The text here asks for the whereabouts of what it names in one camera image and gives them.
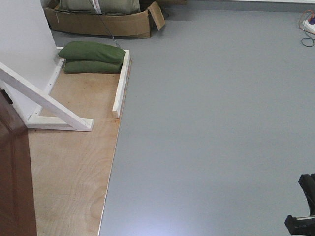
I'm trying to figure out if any brown wooden door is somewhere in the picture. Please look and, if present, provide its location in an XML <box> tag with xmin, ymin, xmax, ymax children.
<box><xmin>0</xmin><ymin>89</ymin><xmax>37</xmax><ymax>236</ymax></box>

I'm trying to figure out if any black robot gripper part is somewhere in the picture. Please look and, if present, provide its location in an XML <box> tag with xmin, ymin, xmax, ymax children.
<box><xmin>284</xmin><ymin>173</ymin><xmax>315</xmax><ymax>236</ymax></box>

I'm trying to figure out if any flattened cardboard box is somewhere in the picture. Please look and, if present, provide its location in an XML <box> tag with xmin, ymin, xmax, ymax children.
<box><xmin>44</xmin><ymin>0</ymin><xmax>165</xmax><ymax>38</ymax></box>

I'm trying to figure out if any lower far green sandbag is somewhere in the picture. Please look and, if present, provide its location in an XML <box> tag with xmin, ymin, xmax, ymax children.
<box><xmin>64</xmin><ymin>60</ymin><xmax>123</xmax><ymax>74</ymax></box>

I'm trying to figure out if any green sandbag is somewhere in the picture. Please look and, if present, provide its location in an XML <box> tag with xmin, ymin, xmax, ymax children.
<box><xmin>64</xmin><ymin>60</ymin><xmax>123</xmax><ymax>74</ymax></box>
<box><xmin>59</xmin><ymin>41</ymin><xmax>125</xmax><ymax>63</ymax></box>

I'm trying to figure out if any plywood base platform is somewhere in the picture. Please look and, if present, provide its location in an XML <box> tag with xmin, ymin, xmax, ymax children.
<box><xmin>29</xmin><ymin>73</ymin><xmax>120</xmax><ymax>236</ymax></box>

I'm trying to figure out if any upper far green sandbag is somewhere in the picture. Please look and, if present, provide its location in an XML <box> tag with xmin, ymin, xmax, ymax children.
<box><xmin>59</xmin><ymin>41</ymin><xmax>125</xmax><ymax>63</ymax></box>

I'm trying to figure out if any far white triangular brace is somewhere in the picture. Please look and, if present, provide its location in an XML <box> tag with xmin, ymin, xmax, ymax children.
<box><xmin>0</xmin><ymin>46</ymin><xmax>94</xmax><ymax>132</ymax></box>

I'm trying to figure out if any large olive woven sack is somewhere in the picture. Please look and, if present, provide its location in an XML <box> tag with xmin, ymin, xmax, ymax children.
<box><xmin>60</xmin><ymin>0</ymin><xmax>141</xmax><ymax>15</ymax></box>

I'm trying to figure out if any white power strip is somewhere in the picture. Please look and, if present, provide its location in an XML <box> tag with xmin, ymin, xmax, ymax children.
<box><xmin>302</xmin><ymin>20</ymin><xmax>315</xmax><ymax>34</ymax></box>

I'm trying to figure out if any far white edge rail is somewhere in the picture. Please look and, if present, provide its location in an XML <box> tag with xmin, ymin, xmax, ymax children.
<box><xmin>112</xmin><ymin>50</ymin><xmax>131</xmax><ymax>119</ymax></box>

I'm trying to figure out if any far steel guy wire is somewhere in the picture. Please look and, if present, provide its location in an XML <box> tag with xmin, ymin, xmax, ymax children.
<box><xmin>97</xmin><ymin>14</ymin><xmax>122</xmax><ymax>49</ymax></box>

